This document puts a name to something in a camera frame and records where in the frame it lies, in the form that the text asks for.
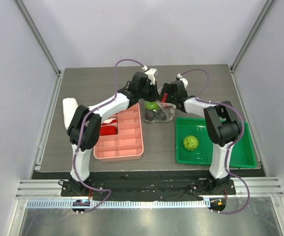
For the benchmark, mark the white crumpled cloth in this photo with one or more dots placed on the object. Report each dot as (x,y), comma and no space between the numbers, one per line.
(69,107)

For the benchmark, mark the yellow-green fake fruit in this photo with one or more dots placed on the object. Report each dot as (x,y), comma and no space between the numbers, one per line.
(151,105)

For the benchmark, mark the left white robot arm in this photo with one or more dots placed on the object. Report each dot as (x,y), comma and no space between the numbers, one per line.
(84,128)

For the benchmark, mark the red fabric item bottom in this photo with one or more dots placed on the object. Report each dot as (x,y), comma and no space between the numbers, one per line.
(108,130)

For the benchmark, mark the clear polka dot zip bag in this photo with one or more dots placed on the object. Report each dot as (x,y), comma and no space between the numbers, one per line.
(168,108)

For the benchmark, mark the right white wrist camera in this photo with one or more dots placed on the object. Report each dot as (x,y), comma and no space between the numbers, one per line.
(179,77)

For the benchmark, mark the green fake apple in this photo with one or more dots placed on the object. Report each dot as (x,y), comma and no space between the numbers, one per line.
(190,143)

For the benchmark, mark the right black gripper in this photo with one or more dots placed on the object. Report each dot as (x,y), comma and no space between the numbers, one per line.
(166,91)

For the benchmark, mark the red fake apple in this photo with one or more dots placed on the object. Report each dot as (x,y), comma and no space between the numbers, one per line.
(164,98)

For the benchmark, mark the left aluminium frame post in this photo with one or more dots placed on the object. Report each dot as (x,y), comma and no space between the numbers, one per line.
(38,37)

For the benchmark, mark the red white fabric item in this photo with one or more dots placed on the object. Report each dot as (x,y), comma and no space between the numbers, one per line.
(110,121)

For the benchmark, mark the white slotted cable duct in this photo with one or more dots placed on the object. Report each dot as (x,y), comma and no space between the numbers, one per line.
(83,203)

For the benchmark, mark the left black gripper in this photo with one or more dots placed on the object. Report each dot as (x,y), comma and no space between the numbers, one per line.
(156,95)

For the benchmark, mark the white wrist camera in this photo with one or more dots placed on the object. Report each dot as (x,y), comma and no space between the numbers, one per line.
(151,74)
(179,77)

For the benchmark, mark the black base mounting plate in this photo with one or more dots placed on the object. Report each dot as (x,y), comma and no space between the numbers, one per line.
(141,186)

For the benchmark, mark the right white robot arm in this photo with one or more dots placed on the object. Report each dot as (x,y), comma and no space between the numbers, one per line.
(225,127)

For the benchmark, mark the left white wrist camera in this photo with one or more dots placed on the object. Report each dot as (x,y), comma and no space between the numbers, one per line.
(151,74)

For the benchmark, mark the pink divided organizer tray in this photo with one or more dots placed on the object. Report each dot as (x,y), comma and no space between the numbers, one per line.
(127,144)

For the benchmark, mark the right aluminium frame post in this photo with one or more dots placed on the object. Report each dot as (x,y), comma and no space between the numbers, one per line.
(253,32)

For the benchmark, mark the aluminium frame post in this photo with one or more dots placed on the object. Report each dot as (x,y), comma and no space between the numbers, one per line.
(253,32)
(38,37)

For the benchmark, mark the green plastic tray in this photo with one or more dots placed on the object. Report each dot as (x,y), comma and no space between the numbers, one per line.
(242,156)

